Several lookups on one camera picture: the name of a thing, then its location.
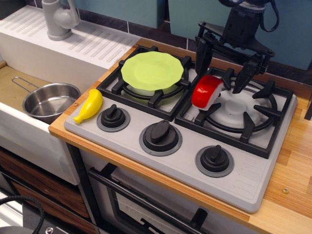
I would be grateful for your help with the white toy sink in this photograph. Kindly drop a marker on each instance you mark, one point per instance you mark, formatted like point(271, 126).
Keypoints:
point(79, 60)

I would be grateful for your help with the small steel pot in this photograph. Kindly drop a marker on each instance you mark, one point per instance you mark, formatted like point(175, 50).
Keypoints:
point(48, 102)

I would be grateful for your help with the yellow toy banana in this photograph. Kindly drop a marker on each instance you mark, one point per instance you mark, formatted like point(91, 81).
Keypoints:
point(90, 107)

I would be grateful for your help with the red white salmon sushi toy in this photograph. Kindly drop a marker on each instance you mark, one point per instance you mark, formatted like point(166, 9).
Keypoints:
point(206, 92)

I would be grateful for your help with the black stove knob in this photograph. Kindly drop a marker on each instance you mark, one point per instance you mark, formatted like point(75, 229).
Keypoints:
point(214, 161)
point(160, 139)
point(113, 119)

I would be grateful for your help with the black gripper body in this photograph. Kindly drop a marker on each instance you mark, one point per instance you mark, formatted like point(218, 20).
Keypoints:
point(236, 40)

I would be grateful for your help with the black middle stove knob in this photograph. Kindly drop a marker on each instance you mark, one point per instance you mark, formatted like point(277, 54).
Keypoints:
point(160, 139)

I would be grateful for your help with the black left burner grate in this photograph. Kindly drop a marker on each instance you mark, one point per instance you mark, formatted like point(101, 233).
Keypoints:
point(163, 103)

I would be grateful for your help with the wooden drawer front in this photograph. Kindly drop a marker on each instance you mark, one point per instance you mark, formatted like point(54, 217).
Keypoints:
point(61, 201)

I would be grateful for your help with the black left stove knob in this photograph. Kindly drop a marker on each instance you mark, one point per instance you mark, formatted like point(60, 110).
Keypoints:
point(113, 119)

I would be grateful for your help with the green plastic plate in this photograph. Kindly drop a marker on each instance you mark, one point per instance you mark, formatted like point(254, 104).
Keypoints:
point(152, 73)

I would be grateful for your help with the grey toy faucet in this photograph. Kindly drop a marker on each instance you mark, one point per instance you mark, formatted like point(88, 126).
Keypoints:
point(59, 21)

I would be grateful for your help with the grey toy stove top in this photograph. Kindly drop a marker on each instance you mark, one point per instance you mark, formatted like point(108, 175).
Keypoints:
point(244, 187)

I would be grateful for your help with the black right stove knob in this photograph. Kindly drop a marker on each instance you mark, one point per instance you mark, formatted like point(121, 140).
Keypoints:
point(214, 161)

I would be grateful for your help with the toy oven door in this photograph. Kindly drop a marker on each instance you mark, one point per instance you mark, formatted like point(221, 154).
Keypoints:
point(140, 207)

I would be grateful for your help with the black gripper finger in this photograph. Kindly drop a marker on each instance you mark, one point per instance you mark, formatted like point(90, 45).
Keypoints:
point(204, 56)
point(249, 70)

